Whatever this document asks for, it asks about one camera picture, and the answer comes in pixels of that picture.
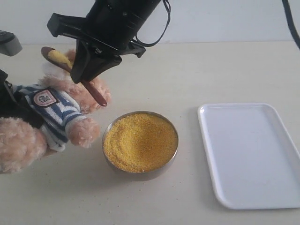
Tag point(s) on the metal bowl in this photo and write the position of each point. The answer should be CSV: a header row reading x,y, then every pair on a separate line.
x,y
140,174

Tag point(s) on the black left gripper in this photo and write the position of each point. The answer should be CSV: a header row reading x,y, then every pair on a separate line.
x,y
14,104

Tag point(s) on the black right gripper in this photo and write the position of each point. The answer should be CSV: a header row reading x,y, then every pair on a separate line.
x,y
107,31

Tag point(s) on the plush teddy bear striped shirt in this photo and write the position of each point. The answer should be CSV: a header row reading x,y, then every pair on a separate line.
x,y
65,107

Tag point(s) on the yellow millet grain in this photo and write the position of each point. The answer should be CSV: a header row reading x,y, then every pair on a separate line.
x,y
140,143

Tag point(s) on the dark brown wooden spoon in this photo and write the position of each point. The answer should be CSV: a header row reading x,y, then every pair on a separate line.
x,y
57,58

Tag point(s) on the white rectangular plastic tray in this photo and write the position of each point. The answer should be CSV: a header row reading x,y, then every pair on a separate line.
x,y
253,162

